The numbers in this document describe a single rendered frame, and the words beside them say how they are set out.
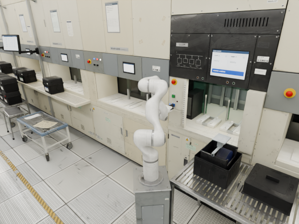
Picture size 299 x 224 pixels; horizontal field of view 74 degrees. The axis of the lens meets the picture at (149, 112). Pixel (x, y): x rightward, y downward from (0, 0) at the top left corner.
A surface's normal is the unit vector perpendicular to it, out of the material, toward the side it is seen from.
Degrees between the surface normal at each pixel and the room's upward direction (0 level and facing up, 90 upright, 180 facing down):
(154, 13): 90
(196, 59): 90
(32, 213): 0
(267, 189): 0
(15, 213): 0
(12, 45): 82
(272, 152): 90
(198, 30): 90
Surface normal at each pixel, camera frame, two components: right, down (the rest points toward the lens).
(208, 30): -0.65, 0.31
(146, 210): 0.08, 0.40
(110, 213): -0.01, -0.92
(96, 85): 0.76, 0.25
